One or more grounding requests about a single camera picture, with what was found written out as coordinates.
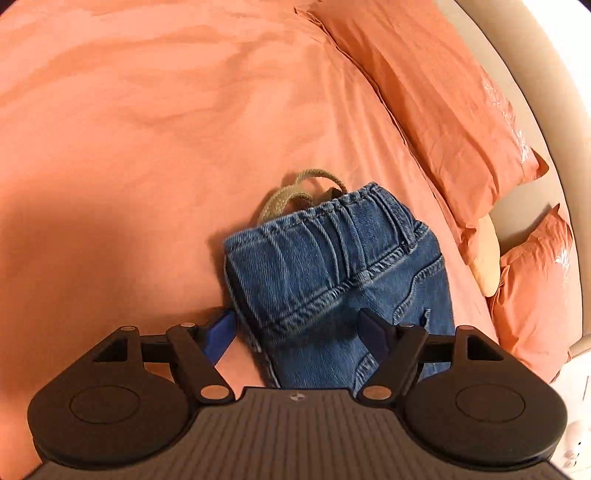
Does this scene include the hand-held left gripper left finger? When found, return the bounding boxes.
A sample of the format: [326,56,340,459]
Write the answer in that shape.
[90,310,236,405]

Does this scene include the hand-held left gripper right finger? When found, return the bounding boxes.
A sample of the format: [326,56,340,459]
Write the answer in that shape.
[358,308,502,404]

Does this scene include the blue denim pants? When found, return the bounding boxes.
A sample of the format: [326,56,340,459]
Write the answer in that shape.
[224,182,455,391]

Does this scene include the yellow plush cushion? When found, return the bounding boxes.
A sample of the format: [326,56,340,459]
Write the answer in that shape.
[468,215,502,297]

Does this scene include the orange embroidered pillow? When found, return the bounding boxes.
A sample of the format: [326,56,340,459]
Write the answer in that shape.
[488,203,575,384]
[295,0,550,229]

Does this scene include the beige braided belt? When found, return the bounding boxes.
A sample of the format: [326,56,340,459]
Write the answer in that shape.
[256,169,348,227]

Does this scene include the beige upholstered headboard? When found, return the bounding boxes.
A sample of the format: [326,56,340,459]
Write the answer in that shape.
[434,0,591,358]

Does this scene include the bed with orange sheet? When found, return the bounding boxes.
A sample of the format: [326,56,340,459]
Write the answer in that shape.
[0,0,573,472]

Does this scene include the pale bedside nightstand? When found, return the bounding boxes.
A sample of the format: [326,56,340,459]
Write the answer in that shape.
[549,355,591,480]

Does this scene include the small white object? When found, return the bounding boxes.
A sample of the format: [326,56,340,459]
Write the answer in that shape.
[564,419,586,464]

